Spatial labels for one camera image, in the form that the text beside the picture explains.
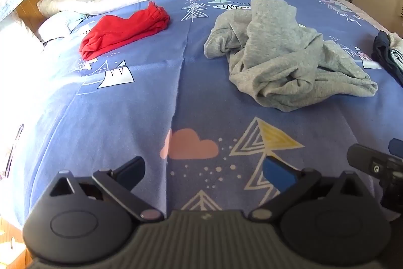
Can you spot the grey sweatpants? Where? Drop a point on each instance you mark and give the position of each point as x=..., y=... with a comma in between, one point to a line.
x=281, y=64

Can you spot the blue floral pillow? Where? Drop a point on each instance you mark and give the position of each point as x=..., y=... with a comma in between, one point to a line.
x=8, y=6

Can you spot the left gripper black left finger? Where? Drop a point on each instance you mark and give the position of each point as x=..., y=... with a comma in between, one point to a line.
x=119, y=183

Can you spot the navy folded garment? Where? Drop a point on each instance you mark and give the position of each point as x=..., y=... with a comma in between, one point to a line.
x=380, y=54

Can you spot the blue patterned bed sheet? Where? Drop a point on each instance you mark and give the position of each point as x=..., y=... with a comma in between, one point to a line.
x=203, y=141

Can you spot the small light blue pillow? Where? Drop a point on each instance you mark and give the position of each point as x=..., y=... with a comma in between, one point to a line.
x=59, y=25

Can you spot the red folded garment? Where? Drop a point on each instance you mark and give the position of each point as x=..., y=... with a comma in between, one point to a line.
x=112, y=32

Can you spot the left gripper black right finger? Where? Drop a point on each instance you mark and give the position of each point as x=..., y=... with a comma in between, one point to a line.
x=292, y=185

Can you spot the light striped folded garment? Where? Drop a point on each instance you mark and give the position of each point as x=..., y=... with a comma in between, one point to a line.
x=396, y=50

